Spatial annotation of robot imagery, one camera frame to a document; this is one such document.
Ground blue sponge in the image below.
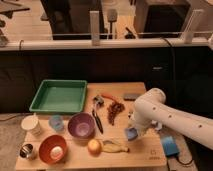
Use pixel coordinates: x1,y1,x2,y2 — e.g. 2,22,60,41
125,128,138,141

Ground banana peel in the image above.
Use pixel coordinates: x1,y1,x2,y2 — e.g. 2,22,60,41
102,140,129,153

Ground blue box beside table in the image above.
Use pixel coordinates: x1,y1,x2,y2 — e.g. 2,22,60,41
161,136,179,157

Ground orange carrot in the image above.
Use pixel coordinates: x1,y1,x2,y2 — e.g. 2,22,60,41
101,94,118,101

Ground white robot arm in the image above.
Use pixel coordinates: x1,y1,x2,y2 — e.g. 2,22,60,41
129,88,213,150

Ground metal cup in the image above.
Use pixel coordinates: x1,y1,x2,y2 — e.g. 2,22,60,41
19,144,36,160

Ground small blue plastic cup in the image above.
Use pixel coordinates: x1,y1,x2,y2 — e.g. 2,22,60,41
49,115,64,132

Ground white paper cup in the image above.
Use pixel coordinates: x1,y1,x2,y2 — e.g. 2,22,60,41
21,114,41,136

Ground wooden board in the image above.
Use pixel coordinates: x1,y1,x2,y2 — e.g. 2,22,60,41
14,81,168,171

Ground purple bowl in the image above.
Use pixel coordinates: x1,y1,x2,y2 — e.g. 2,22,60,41
68,113,95,139

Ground bunch of dark grapes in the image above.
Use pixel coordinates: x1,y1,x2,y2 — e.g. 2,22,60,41
107,101,125,125

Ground red bowl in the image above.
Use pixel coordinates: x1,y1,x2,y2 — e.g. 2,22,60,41
39,135,68,164

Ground green plastic tray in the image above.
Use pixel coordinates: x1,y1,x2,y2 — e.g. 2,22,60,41
29,79,87,114

